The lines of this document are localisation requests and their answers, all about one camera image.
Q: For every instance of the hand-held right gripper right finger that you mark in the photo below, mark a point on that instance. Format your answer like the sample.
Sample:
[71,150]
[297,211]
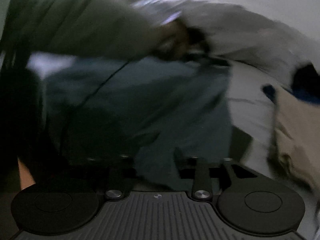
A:
[178,157]

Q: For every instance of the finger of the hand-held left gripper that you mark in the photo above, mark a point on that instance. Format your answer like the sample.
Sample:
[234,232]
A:
[210,60]

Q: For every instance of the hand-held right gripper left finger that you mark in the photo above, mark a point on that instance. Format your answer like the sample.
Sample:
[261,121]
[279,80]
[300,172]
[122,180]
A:
[122,170]

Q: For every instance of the teal t-shirt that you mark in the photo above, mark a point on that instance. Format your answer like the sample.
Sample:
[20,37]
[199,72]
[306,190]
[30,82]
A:
[150,100]

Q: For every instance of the person's left hand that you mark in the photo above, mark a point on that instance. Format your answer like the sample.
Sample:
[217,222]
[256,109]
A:
[175,37]

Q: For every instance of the white blue patterned duvet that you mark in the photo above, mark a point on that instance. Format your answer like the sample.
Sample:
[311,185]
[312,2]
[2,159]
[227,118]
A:
[250,30]

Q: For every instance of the blue garment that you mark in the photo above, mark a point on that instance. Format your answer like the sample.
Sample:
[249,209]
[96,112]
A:
[271,91]

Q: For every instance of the black garment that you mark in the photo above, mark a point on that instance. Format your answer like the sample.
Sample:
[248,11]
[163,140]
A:
[306,77]

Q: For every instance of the beige garment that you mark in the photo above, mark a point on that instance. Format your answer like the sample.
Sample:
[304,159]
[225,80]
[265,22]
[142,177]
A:
[297,135]

